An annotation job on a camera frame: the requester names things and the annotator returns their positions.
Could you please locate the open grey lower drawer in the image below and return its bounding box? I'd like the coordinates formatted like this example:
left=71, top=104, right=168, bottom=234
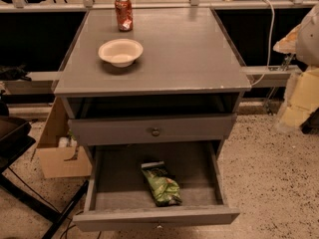
left=74, top=141, right=239, bottom=232

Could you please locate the closed grey upper drawer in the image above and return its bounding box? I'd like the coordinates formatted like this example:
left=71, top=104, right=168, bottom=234
left=69, top=114, right=236, bottom=145

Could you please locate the metal railing frame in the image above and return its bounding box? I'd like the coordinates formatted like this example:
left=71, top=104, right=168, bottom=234
left=0, top=0, right=319, bottom=95

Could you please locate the grey drawer cabinet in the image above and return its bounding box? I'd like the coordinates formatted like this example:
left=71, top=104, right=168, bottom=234
left=53, top=6, right=252, bottom=171

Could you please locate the white paper bowl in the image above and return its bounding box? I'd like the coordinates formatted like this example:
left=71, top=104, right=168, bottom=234
left=98, top=39, right=144, bottom=68

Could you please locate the black folding chair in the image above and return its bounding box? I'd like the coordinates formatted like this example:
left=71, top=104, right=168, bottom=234
left=0, top=104, right=84, bottom=239

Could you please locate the cardboard box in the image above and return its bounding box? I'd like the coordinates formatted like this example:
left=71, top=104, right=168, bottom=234
left=36, top=98, right=92, bottom=178

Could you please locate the orange soda can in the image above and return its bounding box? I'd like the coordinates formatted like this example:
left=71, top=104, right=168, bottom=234
left=115, top=0, right=133, bottom=32

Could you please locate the green jalapeno chip bag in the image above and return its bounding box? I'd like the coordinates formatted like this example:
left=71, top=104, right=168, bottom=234
left=141, top=161, right=182, bottom=207

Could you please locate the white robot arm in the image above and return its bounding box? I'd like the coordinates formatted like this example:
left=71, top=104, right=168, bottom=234
left=273, top=5, right=319, bottom=133

